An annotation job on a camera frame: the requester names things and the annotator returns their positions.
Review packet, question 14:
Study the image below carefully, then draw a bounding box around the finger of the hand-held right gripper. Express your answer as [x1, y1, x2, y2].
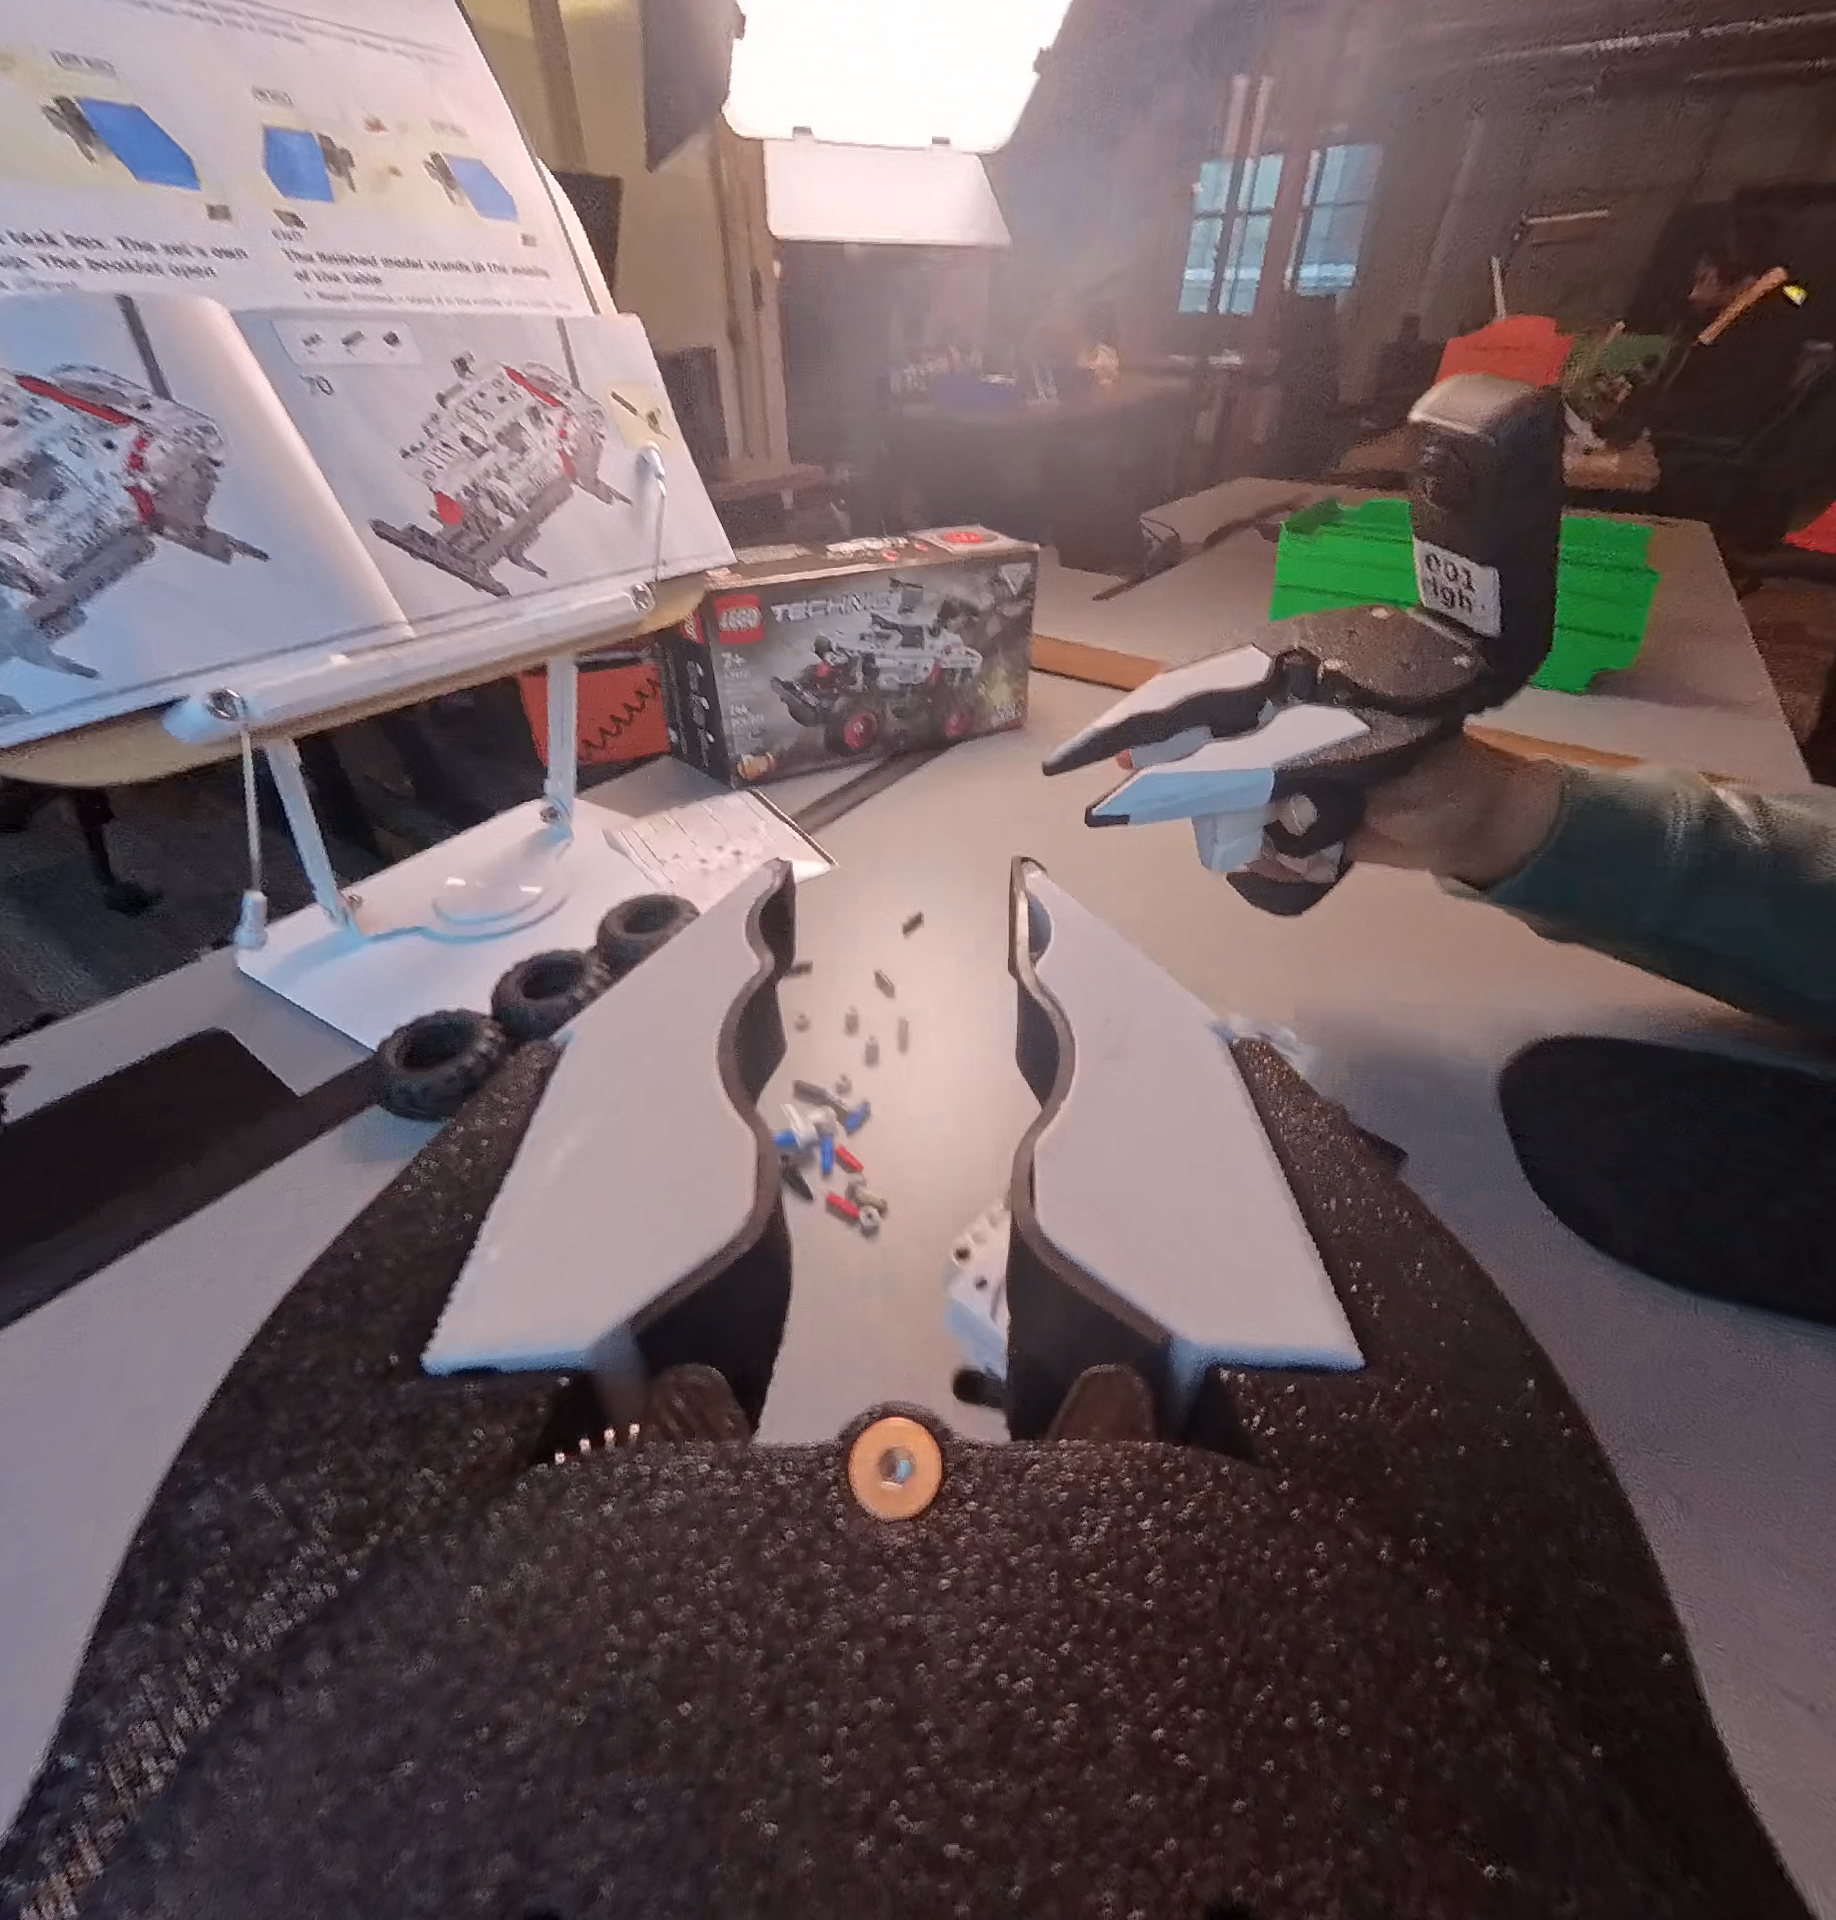
[1037, 639, 1376, 776]
[1080, 706, 1376, 838]

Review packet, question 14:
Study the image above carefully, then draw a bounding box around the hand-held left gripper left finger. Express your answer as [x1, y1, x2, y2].
[424, 867, 803, 1382]

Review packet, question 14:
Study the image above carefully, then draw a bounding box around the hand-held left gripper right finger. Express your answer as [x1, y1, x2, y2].
[1002, 862, 1367, 1387]

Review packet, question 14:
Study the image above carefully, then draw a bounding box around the white lego vehicle model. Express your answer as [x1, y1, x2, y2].
[946, 1203, 1018, 1387]

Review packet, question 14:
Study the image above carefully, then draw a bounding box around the person's right forearm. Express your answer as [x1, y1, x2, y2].
[1460, 751, 1836, 1043]

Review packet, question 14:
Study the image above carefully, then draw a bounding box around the cluster of small lego pieces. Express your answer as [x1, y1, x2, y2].
[768, 1081, 898, 1240]

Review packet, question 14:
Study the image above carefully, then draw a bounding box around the lego set box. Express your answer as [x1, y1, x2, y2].
[656, 532, 1043, 793]

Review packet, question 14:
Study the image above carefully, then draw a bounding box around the lego sticker sheet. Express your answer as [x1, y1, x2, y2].
[604, 786, 838, 898]

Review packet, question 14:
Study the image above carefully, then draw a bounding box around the lego instruction booklet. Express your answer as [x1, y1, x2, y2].
[0, 288, 737, 730]

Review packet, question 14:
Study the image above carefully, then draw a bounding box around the person's right hand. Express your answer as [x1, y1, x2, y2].
[1287, 724, 1572, 894]

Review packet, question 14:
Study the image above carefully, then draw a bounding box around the green plastic bin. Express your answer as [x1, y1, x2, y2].
[1271, 498, 1665, 703]

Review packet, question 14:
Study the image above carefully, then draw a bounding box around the red plastic bin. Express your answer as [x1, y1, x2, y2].
[1445, 311, 1581, 397]

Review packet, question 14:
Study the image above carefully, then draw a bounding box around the black wrist rest pad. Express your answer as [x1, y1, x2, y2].
[1496, 1036, 1836, 1341]

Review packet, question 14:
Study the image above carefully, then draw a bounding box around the bright studio light panel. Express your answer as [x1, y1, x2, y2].
[725, 0, 1077, 251]

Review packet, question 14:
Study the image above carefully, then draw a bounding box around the printed instruction sheet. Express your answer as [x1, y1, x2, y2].
[0, 0, 613, 322]

